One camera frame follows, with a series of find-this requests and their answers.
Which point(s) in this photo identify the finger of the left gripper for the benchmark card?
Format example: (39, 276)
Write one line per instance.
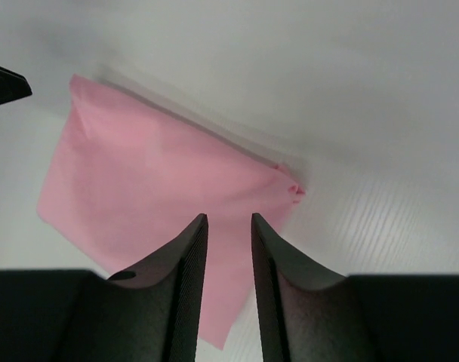
(13, 86)

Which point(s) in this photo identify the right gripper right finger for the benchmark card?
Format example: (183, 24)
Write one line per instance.
(308, 312)

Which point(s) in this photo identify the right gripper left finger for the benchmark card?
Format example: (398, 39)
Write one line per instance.
(147, 312)

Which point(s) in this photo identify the pink t shirt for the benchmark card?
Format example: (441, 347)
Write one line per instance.
(126, 178)

